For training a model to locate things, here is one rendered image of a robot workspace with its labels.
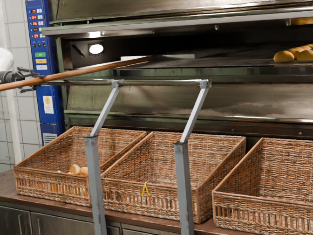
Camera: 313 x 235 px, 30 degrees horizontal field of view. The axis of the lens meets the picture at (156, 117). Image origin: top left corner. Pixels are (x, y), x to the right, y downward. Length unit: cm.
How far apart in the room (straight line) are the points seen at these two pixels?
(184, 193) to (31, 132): 165
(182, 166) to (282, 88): 68
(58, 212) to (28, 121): 98
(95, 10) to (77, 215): 112
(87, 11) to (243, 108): 106
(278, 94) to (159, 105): 67
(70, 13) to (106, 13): 28
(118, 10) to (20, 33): 80
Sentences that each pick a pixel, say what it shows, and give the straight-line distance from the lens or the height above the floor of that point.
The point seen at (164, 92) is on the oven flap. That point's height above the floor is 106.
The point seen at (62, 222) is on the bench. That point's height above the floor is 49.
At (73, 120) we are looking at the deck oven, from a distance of 349.
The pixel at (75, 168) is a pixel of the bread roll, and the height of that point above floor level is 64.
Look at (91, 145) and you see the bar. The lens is 259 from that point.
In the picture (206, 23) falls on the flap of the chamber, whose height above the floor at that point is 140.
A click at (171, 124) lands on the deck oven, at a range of 305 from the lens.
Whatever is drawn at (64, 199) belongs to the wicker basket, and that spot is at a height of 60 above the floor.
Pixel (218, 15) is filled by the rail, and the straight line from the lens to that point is 265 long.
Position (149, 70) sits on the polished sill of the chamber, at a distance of 307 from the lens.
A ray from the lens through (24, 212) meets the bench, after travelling 313.
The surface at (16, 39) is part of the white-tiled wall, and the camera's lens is 374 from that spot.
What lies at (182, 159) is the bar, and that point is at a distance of 231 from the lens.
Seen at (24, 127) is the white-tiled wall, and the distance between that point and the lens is 382.
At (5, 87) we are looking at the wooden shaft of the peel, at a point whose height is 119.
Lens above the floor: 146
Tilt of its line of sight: 10 degrees down
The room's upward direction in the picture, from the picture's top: 5 degrees counter-clockwise
